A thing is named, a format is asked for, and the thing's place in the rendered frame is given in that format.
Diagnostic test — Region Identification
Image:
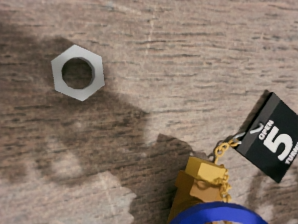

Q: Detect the grey hex nut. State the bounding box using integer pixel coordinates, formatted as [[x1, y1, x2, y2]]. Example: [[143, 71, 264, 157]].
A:
[[51, 45, 105, 101]]

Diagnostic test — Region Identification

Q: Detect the black tag with gold chain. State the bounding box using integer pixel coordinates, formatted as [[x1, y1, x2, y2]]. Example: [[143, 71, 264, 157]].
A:
[[214, 92, 298, 202]]

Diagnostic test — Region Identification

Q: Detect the grey and white pipe manifold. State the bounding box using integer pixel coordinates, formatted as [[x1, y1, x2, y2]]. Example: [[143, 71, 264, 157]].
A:
[[166, 157, 268, 224]]

